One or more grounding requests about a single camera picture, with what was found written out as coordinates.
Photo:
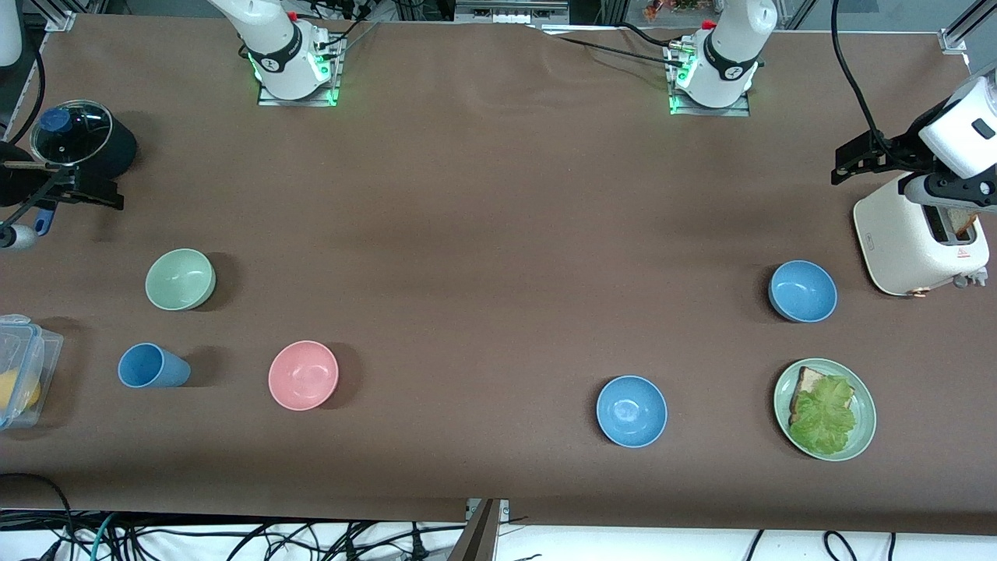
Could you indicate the brown toast slice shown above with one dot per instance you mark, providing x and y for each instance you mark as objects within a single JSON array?
[{"x": 966, "y": 226}]

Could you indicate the bread slice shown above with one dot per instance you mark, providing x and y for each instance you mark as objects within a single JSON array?
[{"x": 808, "y": 382}]

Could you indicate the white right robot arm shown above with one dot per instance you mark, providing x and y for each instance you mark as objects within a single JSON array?
[{"x": 280, "y": 47}]

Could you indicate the blue bowl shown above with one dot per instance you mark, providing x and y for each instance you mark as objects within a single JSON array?
[
  {"x": 631, "y": 411},
  {"x": 802, "y": 291}
]

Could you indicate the green plate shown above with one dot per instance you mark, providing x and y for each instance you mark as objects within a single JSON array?
[{"x": 864, "y": 421}]

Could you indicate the yellow lemon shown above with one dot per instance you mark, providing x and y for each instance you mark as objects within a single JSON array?
[{"x": 19, "y": 389}]

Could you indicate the blue cup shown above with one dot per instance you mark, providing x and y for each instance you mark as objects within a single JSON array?
[{"x": 152, "y": 366}]

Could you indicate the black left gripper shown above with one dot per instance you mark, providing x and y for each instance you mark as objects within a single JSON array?
[{"x": 900, "y": 151}]

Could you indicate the glass lid with blue knob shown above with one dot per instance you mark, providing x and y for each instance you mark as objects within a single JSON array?
[{"x": 54, "y": 121}]

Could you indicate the brown table cover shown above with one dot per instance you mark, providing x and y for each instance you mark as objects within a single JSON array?
[{"x": 467, "y": 195}]

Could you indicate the aluminium frame profile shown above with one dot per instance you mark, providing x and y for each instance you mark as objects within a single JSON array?
[
  {"x": 61, "y": 17},
  {"x": 966, "y": 27}
]

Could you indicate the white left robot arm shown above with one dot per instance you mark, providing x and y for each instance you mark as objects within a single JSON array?
[{"x": 728, "y": 47}]

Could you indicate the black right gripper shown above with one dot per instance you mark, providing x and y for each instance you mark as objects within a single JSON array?
[{"x": 17, "y": 185}]

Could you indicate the white toaster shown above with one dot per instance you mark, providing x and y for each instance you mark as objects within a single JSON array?
[{"x": 896, "y": 241}]

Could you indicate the green lettuce leaf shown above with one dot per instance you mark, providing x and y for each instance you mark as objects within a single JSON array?
[{"x": 826, "y": 417}]

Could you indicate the green bowl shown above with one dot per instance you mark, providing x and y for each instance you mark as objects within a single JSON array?
[{"x": 181, "y": 279}]

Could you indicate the pink bowl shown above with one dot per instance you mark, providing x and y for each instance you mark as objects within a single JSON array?
[{"x": 303, "y": 375}]

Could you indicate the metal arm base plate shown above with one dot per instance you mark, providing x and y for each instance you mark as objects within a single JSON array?
[
  {"x": 713, "y": 111},
  {"x": 300, "y": 101}
]

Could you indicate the metal table bracket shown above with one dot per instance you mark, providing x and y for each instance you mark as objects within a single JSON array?
[{"x": 483, "y": 538}]

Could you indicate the clear plastic container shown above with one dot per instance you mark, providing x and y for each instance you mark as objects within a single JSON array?
[{"x": 47, "y": 351}]

